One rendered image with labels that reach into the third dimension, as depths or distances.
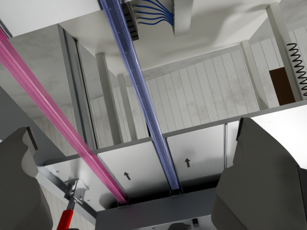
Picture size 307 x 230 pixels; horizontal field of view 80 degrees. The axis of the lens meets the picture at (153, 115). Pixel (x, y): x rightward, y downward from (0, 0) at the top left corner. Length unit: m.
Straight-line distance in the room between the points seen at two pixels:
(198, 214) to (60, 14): 0.35
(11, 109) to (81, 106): 0.28
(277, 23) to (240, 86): 2.34
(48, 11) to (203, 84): 2.98
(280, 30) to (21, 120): 0.78
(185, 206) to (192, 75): 2.88
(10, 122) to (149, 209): 0.28
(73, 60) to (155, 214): 0.48
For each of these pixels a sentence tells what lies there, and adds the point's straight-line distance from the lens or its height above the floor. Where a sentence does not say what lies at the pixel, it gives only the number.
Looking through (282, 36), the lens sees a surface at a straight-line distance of 0.81.
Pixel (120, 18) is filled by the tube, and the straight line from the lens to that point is 0.18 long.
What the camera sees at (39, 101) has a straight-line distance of 0.24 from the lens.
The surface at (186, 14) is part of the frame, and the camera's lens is 0.59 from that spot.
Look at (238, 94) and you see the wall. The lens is 3.10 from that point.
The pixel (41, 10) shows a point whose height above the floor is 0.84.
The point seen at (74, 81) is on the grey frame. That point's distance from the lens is 0.62.
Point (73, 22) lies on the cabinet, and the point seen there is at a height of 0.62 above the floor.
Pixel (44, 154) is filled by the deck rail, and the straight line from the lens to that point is 0.36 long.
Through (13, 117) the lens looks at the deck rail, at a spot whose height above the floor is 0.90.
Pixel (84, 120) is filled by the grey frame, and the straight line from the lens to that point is 0.58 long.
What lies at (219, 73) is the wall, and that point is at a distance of 3.15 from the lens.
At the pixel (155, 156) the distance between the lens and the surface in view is 0.31.
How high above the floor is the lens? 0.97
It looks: 6 degrees down
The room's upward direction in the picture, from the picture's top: 167 degrees clockwise
